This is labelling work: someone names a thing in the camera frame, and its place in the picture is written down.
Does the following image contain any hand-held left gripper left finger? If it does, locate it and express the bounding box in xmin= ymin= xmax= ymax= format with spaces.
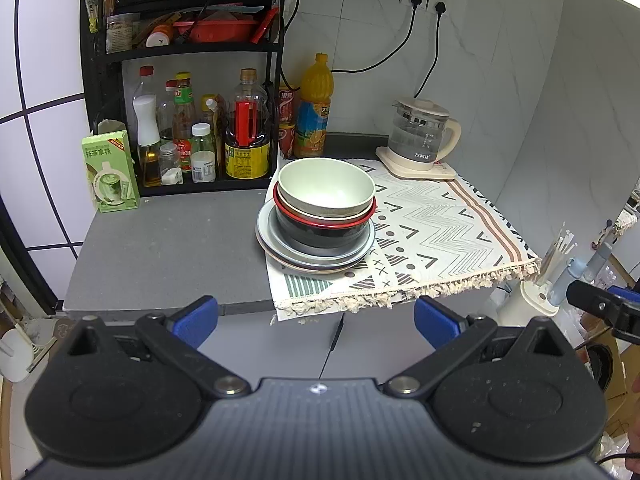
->
xmin=68 ymin=296 xmax=251 ymax=400

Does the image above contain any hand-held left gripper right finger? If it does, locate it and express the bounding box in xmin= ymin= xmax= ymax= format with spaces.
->
xmin=385 ymin=296 xmax=567 ymax=400

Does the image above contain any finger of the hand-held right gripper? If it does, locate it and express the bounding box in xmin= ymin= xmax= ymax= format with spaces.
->
xmin=566 ymin=280 xmax=640 ymax=346

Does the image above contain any white plate with flower print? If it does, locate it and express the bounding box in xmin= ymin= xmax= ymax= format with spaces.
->
xmin=256 ymin=205 xmax=376 ymax=274

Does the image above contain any white plate with blue script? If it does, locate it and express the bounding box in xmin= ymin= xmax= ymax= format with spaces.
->
xmin=266 ymin=207 xmax=376 ymax=267

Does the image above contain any red and black bowl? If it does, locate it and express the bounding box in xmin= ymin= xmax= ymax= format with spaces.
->
xmin=273 ymin=199 xmax=376 ymax=257

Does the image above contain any cream bowl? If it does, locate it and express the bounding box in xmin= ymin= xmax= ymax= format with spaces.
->
xmin=277 ymin=158 xmax=376 ymax=216
xmin=273 ymin=192 xmax=377 ymax=222

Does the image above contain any blue-grey bottle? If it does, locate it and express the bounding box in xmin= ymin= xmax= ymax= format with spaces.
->
xmin=547 ymin=257 xmax=586 ymax=306

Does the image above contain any white utensil holder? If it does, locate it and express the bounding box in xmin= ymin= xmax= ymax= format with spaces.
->
xmin=496 ymin=222 xmax=578 ymax=328

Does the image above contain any patterned fringed table mat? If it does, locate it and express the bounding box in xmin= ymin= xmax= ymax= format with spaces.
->
xmin=265 ymin=158 xmax=542 ymax=322

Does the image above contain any small glass salt jar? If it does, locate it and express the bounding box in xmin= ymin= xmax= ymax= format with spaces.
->
xmin=159 ymin=142 xmax=184 ymax=186

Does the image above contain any small white label bottle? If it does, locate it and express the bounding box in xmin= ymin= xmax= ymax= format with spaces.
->
xmin=191 ymin=123 xmax=217 ymax=183

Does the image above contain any green tea carton box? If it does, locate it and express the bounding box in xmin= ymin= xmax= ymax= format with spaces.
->
xmin=81 ymin=130 xmax=141 ymax=213

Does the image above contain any glass electric kettle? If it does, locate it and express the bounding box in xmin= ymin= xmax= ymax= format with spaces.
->
xmin=389 ymin=97 xmax=462 ymax=166

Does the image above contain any red label sauce bottle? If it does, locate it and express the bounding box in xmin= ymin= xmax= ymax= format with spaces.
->
xmin=172 ymin=71 xmax=197 ymax=173

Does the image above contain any oil bottle with white cap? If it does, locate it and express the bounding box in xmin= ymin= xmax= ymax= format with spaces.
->
xmin=132 ymin=94 xmax=162 ymax=187

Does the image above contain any orange juice bottle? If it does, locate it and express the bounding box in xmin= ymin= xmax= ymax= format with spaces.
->
xmin=294 ymin=53 xmax=333 ymax=158

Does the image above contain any clear bottle with red cap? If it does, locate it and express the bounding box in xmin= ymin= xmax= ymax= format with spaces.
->
xmin=134 ymin=65 xmax=159 ymax=101

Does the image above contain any black metal storage rack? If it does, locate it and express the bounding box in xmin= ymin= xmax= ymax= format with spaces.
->
xmin=80 ymin=0 xmax=291 ymax=198

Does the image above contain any orange bottle with white cap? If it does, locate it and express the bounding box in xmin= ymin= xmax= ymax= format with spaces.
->
xmin=147 ymin=25 xmax=177 ymax=49

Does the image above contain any red plastic basket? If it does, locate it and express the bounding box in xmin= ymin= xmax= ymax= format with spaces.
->
xmin=172 ymin=12 xmax=261 ymax=43

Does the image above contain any dark sauce bottle red handle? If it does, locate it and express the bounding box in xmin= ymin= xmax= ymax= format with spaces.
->
xmin=224 ymin=69 xmax=271 ymax=180

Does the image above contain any black power cable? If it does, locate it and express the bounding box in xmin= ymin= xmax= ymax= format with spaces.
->
xmin=331 ymin=0 xmax=420 ymax=73
xmin=412 ymin=5 xmax=447 ymax=101

